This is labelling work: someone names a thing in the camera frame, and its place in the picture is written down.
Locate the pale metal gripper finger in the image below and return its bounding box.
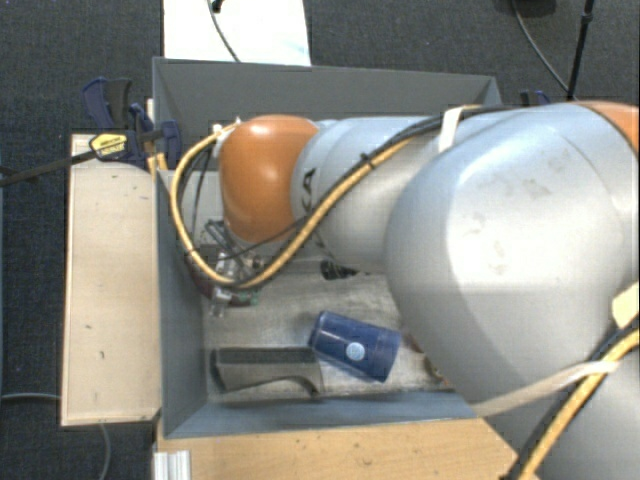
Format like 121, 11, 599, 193
208, 286, 233, 319
215, 251, 238, 283

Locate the grey metal bin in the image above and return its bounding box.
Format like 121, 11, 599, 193
151, 56, 503, 440

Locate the dark grey wedge-shaped block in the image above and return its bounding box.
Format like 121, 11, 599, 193
208, 346, 326, 400

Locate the pale wood board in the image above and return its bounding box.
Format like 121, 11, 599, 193
60, 133, 163, 427

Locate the dark blue cup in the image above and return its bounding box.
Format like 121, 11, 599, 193
306, 309, 403, 384

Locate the black cylinder on white bracket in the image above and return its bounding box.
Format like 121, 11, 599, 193
319, 259, 359, 282

